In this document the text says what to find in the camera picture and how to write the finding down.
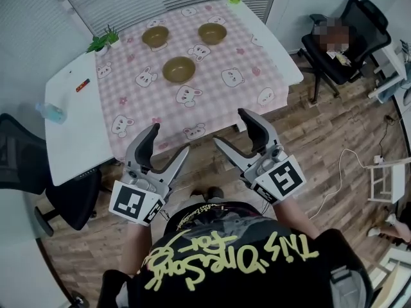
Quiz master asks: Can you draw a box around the black tripod stand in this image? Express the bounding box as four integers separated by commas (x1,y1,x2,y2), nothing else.
69,289,87,308

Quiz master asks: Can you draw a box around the aloe plant in square pot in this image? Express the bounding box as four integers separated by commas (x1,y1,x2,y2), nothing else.
102,24,122,48

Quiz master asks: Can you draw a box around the person's black printed t-shirt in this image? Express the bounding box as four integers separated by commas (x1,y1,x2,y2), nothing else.
102,200,375,308

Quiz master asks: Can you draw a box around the white side desk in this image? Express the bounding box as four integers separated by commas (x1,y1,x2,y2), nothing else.
367,40,408,104

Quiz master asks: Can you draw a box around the black mesh office chair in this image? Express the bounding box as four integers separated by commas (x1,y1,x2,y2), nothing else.
297,0,392,104
0,112,103,237

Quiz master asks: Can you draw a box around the person's right forearm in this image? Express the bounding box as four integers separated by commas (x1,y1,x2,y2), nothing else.
274,200,319,239

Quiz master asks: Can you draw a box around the black floor cable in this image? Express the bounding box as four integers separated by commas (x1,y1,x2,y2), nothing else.
378,114,398,155

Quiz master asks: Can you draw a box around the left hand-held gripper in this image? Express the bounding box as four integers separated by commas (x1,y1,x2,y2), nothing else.
108,123,191,227

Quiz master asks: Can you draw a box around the person's left forearm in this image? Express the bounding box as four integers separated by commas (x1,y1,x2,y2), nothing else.
121,221,155,275

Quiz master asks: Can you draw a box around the brown bowl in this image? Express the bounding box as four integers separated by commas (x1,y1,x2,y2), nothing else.
162,56,197,84
198,22,227,46
141,26,170,49

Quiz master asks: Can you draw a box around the white cable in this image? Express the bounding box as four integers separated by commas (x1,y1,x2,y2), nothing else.
308,148,376,219

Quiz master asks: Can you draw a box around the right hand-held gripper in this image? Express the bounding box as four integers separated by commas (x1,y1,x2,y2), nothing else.
213,107,306,205

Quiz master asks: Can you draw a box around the pink checked bear tablecloth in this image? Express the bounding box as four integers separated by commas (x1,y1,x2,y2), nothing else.
94,0,290,163

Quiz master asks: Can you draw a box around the brown bag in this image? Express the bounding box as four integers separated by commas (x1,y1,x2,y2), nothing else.
316,16,351,53

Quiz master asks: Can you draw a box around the leafy plant in round pot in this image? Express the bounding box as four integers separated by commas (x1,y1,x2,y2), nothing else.
85,35,112,56

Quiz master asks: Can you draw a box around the white rack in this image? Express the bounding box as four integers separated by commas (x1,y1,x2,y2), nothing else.
365,155,411,205

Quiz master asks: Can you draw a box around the clear water bottle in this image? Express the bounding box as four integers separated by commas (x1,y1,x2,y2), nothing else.
34,102,67,124

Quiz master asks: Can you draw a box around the yellow printed packet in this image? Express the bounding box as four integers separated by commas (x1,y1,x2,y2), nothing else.
333,51,353,67

